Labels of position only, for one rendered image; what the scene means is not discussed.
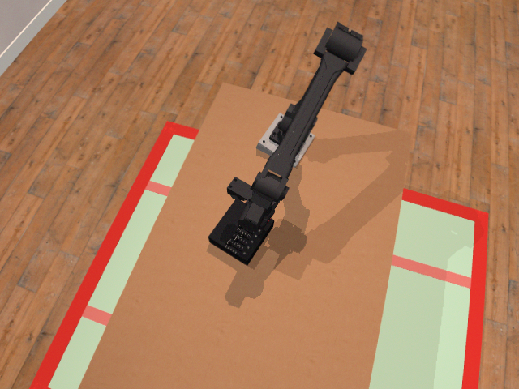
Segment black lighting desk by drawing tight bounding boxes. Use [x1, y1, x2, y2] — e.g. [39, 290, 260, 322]
[208, 199, 274, 265]

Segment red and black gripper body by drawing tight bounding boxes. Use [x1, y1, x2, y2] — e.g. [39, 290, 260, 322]
[259, 200, 280, 229]

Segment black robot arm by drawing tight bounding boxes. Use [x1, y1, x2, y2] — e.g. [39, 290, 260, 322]
[227, 22, 367, 232]

